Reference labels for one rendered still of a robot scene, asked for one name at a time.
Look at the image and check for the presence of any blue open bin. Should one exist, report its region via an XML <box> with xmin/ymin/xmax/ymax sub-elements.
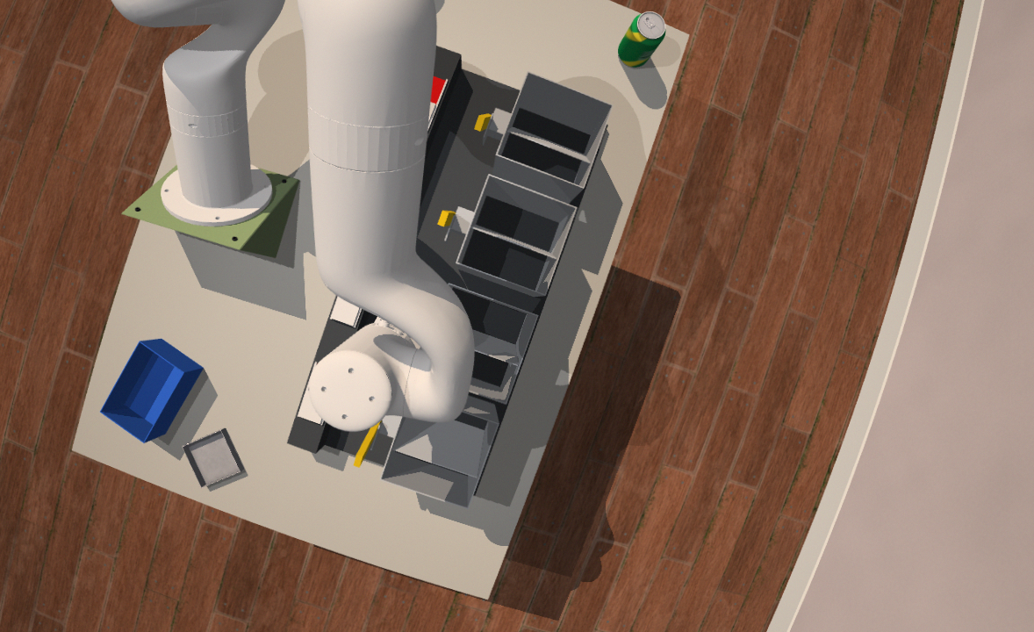
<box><xmin>100</xmin><ymin>339</ymin><xmax>203</xmax><ymax>443</ymax></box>

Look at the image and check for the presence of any green drink can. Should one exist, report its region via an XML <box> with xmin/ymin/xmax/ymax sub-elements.
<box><xmin>618</xmin><ymin>11</ymin><xmax>665</xmax><ymax>68</ymax></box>

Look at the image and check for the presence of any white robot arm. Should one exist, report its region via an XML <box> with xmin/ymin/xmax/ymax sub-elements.
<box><xmin>111</xmin><ymin>0</ymin><xmax>475</xmax><ymax>432</ymax></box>

